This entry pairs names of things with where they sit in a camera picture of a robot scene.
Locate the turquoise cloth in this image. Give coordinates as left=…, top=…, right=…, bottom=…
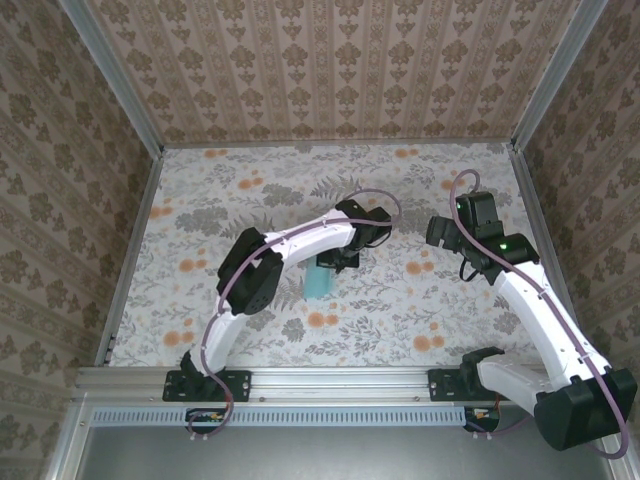
left=303, top=257, right=334, bottom=300

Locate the grey metal sheet panel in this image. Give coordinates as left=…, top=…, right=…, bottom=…
left=74, top=404, right=616, bottom=480

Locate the thin black left gripper cable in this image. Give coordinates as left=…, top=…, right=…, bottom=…
left=359, top=229, right=394, bottom=249

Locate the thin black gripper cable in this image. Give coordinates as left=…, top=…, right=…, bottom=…
left=459, top=252, right=481, bottom=284
left=359, top=229, right=394, bottom=249

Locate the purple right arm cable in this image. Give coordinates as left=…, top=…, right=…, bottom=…
left=449, top=169, right=629, bottom=461

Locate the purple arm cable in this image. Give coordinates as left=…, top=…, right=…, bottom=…
left=449, top=169, right=629, bottom=461
left=187, top=188, right=404, bottom=444

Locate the thin black right gripper cable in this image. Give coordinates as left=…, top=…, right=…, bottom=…
left=459, top=252, right=481, bottom=284

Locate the aluminium table side rail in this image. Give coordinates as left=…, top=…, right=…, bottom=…
left=94, top=147, right=166, bottom=369
left=509, top=142, right=591, bottom=366

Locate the thin aluminium table rail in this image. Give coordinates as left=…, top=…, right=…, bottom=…
left=159, top=141, right=516, bottom=151

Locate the wide aluminium base rail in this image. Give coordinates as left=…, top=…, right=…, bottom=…
left=74, top=364, right=614, bottom=401

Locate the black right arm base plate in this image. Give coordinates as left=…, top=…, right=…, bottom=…
left=428, top=367, right=521, bottom=403

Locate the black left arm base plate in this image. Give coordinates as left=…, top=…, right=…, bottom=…
left=162, top=368, right=252, bottom=403

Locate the grey slotted cable duct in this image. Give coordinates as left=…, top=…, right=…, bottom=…
left=92, top=405, right=501, bottom=427

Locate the aluminium frame post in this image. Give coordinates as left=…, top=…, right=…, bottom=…
left=57, top=0, right=166, bottom=156
left=512, top=0, right=609, bottom=146

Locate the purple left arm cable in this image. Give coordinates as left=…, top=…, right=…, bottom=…
left=187, top=188, right=404, bottom=444

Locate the small wired connector board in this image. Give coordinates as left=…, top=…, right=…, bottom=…
left=463, top=405, right=501, bottom=432
left=185, top=407, right=226, bottom=434

